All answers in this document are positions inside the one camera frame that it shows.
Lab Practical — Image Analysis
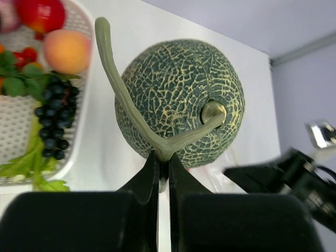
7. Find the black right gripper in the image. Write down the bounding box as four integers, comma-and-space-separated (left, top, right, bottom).
223, 148, 335, 232

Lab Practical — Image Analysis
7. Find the green lettuce leaf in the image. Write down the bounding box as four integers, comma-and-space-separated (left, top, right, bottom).
1, 116, 70, 192

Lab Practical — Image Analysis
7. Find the dark grape bunch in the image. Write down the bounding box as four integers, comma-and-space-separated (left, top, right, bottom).
35, 75, 80, 151

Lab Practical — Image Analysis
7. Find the peach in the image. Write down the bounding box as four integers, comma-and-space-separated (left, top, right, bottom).
43, 29, 91, 75

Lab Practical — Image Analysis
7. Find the clear zip top bag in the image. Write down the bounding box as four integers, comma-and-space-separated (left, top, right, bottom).
188, 148, 246, 194

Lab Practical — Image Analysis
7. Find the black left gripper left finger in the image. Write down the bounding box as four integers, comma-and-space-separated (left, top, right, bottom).
1, 152, 160, 251

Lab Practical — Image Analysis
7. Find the right aluminium frame post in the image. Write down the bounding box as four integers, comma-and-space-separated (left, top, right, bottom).
269, 33, 335, 68

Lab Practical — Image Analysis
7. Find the green netted melon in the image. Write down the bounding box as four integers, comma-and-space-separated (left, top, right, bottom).
94, 17, 246, 192

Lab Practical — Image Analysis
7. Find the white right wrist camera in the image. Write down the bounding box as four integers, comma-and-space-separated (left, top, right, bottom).
305, 119, 335, 150

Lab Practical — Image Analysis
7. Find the red tomato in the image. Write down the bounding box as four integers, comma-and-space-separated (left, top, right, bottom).
14, 0, 66, 34

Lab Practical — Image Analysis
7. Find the purple onion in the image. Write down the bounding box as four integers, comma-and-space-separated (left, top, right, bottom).
1, 0, 22, 34

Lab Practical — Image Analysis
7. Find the red cherry tomato sprig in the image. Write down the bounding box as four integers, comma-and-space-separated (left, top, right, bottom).
1, 46, 51, 101

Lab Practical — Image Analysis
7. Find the white perforated basket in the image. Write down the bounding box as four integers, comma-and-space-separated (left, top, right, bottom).
1, 1, 94, 191

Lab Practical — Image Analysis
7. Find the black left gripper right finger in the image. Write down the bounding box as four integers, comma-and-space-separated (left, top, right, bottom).
168, 155, 323, 251

